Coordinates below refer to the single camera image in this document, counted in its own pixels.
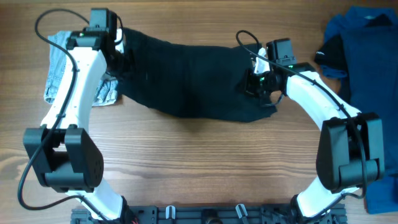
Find black shorts garment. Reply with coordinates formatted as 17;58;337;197
118;29;277;123

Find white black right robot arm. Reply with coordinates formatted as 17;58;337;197
243;63;385;223

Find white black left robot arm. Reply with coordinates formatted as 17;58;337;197
17;29;136;223

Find folded light blue jeans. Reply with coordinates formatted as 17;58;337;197
44;30;118;106

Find dark blue polo shirt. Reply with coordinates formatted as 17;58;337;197
314;6;397;214

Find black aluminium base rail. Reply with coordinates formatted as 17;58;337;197
70;203;348;224

